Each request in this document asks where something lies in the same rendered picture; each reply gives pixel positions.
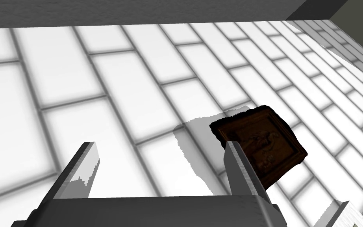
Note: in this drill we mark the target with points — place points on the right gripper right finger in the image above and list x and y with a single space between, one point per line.
241 176

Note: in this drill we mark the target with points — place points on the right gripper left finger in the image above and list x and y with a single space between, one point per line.
80 175

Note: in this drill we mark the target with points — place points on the white box-shaped object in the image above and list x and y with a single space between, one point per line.
339 217

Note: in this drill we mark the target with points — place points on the dark brown framed wall picture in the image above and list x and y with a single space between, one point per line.
263 138

